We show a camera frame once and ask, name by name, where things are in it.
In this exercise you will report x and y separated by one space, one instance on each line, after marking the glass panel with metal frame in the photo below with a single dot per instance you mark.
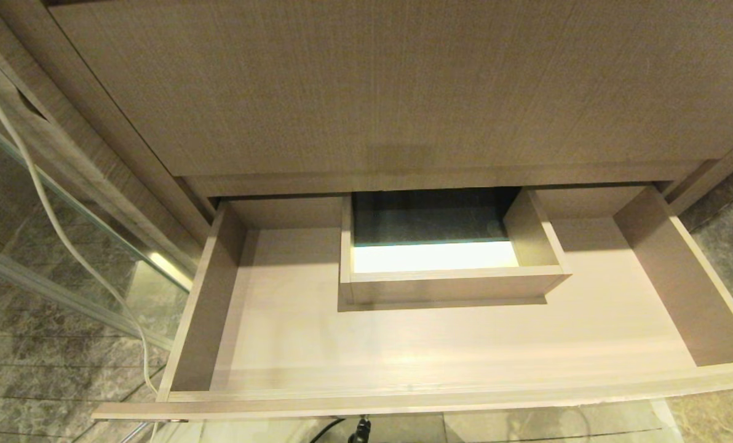
65 246

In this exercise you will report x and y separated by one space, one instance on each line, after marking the beige wooden cabinet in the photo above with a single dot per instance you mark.
366 92

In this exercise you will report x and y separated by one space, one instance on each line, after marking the beige wooden drawer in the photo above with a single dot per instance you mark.
440 344

